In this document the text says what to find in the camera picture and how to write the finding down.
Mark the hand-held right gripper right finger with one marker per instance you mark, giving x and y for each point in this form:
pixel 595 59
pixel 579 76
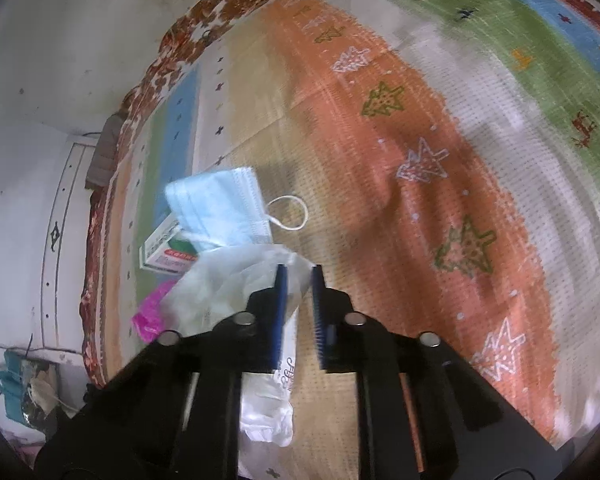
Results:
pixel 320 310

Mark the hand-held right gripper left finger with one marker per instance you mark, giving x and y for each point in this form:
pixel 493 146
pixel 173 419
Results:
pixel 280 310

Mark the clear plastic bag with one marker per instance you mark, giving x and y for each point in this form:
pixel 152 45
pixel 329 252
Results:
pixel 215 280

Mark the white plastic wrapper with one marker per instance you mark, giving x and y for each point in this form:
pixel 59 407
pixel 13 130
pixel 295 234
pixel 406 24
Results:
pixel 265 410

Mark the pink wrapper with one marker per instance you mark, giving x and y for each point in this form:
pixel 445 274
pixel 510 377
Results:
pixel 147 317

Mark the white green red carton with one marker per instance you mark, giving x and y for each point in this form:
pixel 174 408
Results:
pixel 165 256

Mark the blue face mask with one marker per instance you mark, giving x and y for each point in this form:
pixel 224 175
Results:
pixel 215 200

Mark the striped printed mat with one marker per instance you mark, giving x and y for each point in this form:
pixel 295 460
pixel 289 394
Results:
pixel 380 185

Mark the grey folded cloth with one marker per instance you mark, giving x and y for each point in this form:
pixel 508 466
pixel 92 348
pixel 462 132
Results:
pixel 105 155

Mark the red floral blanket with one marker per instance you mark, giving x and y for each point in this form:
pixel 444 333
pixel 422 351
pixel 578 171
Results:
pixel 170 60

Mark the teal bag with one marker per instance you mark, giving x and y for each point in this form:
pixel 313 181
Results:
pixel 12 390

